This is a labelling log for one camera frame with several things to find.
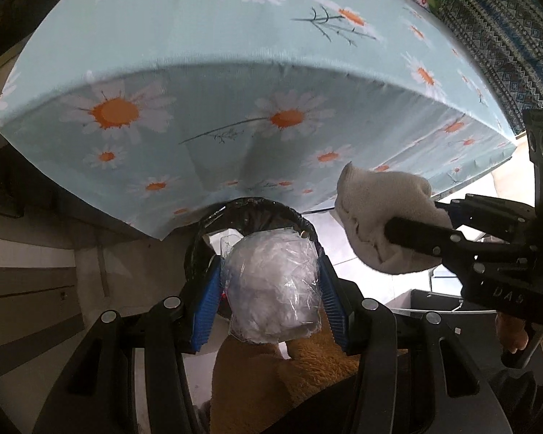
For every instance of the daisy print tablecloth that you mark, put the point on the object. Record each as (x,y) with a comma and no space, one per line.
(208,77)

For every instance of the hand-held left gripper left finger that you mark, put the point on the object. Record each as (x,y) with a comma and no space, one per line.
(206,307)

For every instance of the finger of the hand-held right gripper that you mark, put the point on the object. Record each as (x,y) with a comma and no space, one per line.
(425,239)
(479,214)

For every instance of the trash bin with black bag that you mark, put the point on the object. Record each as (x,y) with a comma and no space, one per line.
(253,212)

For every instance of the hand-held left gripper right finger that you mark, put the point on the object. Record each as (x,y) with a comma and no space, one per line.
(332,307)

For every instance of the brown plush toy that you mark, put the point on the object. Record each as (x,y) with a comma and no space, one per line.
(280,384)

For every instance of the blue woven blanket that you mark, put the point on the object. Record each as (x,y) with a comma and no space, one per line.
(511,40)

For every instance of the white cloth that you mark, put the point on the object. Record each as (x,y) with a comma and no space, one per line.
(380,221)

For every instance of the person's right hand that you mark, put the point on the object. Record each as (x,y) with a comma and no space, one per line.
(511,332)

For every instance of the clear plastic bag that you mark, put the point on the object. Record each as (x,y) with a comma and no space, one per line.
(271,294)

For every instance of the person's right forearm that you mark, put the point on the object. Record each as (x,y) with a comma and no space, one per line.
(520,398)

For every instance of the dark furniture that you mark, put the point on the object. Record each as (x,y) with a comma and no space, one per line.
(9,13)

